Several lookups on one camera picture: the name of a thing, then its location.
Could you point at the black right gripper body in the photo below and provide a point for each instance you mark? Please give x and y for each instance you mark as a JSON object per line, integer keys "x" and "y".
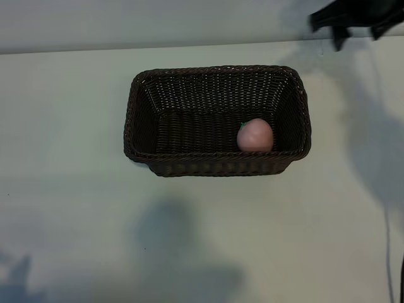
{"x": 356, "y": 14}

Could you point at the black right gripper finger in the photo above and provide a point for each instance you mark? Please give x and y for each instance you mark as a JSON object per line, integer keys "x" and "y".
{"x": 341, "y": 38}
{"x": 378, "y": 32}

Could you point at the pink peach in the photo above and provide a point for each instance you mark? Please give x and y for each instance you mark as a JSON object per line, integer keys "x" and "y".
{"x": 255, "y": 135}

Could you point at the dark brown wicker basket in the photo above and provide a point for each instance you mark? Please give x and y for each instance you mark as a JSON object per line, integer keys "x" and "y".
{"x": 217, "y": 120}

